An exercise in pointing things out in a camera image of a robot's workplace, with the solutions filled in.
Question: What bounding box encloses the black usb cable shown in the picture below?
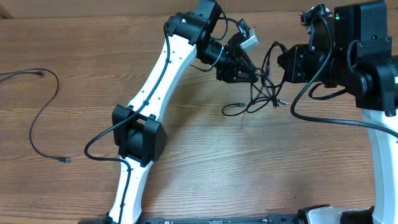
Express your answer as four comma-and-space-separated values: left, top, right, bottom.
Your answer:
221, 40, 289, 118
0, 68, 72, 164

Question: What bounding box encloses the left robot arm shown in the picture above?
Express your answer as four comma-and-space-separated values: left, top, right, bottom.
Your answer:
105, 1, 259, 223

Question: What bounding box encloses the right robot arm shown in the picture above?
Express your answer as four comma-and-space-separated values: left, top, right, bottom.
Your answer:
277, 1, 397, 223

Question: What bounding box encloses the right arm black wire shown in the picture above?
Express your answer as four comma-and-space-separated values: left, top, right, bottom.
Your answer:
289, 14, 398, 139

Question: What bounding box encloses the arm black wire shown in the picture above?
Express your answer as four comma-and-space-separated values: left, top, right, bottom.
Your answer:
289, 14, 398, 139
83, 11, 249, 224

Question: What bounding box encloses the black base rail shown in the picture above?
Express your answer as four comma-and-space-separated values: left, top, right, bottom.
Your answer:
77, 205, 374, 224

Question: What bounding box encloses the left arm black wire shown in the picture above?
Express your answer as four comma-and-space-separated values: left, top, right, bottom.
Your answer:
83, 11, 249, 224

